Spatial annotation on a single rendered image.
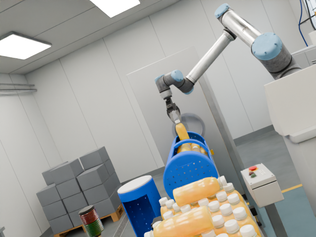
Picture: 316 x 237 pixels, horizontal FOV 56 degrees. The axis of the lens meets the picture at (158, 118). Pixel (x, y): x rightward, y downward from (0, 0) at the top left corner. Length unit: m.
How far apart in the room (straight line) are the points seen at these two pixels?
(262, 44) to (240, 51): 5.04
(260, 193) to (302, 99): 0.67
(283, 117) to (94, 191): 3.98
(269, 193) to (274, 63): 0.80
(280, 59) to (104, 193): 3.98
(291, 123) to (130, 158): 5.61
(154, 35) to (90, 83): 1.83
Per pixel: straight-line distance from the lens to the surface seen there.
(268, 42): 1.74
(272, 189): 1.23
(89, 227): 1.19
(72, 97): 7.26
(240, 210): 1.01
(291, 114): 1.71
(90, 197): 5.26
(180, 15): 6.86
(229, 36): 2.30
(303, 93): 1.72
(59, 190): 5.42
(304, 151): 1.70
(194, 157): 1.53
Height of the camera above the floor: 1.52
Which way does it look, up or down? 2 degrees down
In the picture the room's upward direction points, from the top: 23 degrees counter-clockwise
